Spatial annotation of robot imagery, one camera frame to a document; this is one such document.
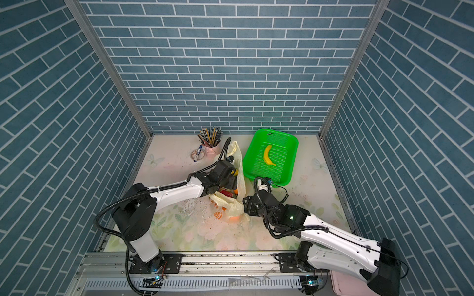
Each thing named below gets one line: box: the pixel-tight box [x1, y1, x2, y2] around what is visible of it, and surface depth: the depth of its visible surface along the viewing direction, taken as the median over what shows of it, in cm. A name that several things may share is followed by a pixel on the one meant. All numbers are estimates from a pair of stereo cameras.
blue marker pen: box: [193, 144, 204, 163], surface depth 110 cm
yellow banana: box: [263, 144, 277, 166], surface depth 110 cm
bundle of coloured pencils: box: [197, 126, 223, 147], surface depth 104 cm
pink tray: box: [329, 270, 383, 296], surface depth 69 cm
